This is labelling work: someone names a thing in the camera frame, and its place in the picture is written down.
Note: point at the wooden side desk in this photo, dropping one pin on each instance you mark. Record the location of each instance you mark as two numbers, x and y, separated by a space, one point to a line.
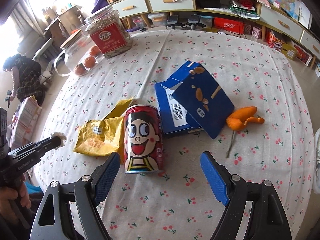
62 17

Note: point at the long wooden drawer cabinet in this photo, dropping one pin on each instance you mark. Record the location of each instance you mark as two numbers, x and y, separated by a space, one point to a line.
282 25

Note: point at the yellow cardboard carton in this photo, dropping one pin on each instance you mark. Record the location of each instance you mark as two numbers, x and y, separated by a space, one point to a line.
290 50

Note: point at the red cartoon face can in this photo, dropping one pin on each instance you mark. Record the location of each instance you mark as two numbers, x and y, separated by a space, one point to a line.
142 140

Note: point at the red printed gift box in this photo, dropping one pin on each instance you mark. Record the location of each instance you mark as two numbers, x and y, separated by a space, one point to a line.
275 40

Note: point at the orange persimmon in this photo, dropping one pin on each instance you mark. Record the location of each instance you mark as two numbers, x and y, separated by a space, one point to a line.
80 69
90 61
95 50

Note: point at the flat red gift box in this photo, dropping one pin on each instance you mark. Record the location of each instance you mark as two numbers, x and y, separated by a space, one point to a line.
303 54

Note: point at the seed jar with red label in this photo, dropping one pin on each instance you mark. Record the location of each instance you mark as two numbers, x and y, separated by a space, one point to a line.
107 33

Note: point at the red shoe box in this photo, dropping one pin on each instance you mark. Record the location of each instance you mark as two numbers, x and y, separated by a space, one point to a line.
228 25

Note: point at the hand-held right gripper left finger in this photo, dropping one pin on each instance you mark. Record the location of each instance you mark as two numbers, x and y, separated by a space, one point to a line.
107 177

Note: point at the stack of printed cartons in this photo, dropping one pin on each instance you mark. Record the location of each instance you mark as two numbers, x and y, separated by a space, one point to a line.
25 117

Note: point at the clear plastic storage box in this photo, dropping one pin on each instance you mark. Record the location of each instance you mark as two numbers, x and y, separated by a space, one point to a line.
157 18

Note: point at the cherry print tablecloth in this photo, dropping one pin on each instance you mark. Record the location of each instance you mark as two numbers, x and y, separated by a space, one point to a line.
175 205

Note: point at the thin green stem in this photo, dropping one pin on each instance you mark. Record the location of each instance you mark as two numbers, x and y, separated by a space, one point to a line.
231 143

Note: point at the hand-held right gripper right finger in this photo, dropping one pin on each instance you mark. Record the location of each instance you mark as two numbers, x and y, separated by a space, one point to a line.
215 177

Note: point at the white chair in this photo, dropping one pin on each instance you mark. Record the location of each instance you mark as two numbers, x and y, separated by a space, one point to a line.
43 50

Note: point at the black device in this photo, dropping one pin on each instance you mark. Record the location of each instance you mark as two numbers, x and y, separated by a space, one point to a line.
172 20
195 20

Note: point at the person's left hand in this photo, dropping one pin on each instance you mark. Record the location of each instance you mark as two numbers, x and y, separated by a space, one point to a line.
7 200

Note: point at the purple hat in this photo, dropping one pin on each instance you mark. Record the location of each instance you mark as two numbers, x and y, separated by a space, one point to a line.
100 3

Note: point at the green plastic bag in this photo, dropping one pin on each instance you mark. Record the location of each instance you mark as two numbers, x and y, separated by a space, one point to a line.
243 8

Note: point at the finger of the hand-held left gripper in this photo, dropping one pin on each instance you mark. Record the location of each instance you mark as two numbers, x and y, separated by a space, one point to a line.
32 145
48 148

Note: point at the small white tissue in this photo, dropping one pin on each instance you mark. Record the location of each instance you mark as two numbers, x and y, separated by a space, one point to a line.
58 137

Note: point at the orange peel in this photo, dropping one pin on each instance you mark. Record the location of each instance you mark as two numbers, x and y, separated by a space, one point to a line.
240 118

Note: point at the blue and white box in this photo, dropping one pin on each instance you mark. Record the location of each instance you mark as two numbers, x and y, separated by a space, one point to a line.
317 68

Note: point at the blue barcode cardboard box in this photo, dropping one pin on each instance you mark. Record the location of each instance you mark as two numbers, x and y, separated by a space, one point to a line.
170 115

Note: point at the yellow plastic wrapper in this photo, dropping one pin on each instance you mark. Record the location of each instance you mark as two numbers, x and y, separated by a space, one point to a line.
100 137

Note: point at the glass jar with wooden lid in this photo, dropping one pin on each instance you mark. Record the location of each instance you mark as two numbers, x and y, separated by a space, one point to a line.
72 52

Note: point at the blue nut print box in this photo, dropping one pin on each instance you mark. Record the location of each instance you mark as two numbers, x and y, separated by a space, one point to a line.
205 97

